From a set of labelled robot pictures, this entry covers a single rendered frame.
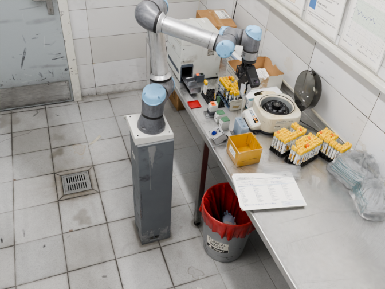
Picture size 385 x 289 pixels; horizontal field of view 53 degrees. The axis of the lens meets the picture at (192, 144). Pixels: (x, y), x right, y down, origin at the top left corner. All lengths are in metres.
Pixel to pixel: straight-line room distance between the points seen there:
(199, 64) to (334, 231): 1.32
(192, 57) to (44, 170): 1.52
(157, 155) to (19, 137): 1.78
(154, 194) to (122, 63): 1.87
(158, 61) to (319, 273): 1.22
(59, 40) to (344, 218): 2.72
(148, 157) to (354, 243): 1.08
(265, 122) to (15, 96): 2.48
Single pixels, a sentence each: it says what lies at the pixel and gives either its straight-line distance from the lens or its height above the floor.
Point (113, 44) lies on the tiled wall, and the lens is 3.76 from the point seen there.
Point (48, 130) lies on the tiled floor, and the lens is 3.62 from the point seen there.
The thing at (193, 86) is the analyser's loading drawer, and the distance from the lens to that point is 2.41.
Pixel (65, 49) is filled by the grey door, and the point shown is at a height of 0.55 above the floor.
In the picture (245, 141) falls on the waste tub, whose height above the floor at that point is 0.92.
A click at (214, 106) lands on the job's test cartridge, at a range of 2.20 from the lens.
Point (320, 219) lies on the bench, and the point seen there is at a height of 0.87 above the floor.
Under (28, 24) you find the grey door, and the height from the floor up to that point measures 0.80.
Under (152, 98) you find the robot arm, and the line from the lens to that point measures 1.91.
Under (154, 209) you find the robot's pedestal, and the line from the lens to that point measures 2.41.
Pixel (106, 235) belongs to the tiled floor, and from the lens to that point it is 2.73.
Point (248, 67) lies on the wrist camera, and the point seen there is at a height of 1.29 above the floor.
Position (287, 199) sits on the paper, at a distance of 1.83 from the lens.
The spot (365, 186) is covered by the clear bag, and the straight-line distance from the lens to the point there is 1.92.
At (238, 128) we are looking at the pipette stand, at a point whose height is 0.94.
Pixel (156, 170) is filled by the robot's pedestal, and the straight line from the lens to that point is 2.16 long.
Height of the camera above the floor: 2.20
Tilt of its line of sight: 41 degrees down
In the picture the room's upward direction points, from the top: 5 degrees clockwise
